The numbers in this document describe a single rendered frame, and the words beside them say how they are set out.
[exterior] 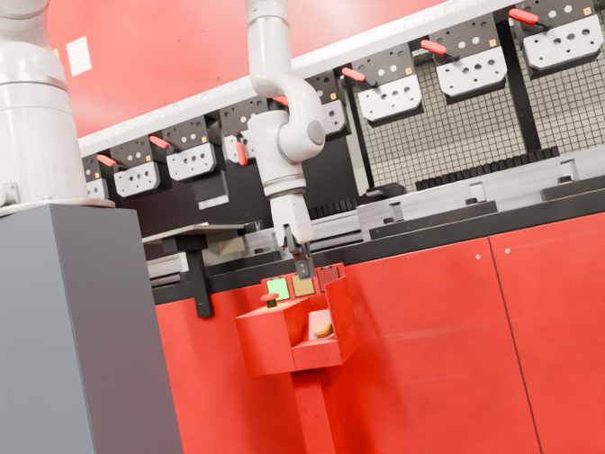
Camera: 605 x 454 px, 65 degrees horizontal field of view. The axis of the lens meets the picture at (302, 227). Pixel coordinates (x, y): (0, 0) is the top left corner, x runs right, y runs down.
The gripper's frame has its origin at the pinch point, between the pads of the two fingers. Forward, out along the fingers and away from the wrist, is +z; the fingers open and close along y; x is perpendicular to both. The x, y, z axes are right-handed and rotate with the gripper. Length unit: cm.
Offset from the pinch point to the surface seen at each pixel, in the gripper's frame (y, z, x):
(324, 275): -9.8, 3.3, 0.7
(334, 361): 6.7, 17.2, 3.3
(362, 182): -360, -31, -43
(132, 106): -37, -56, -54
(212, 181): -37, -27, -34
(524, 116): -108, -27, 63
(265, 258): -27.2, -2.2, -19.4
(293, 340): 4.0, 12.7, -4.5
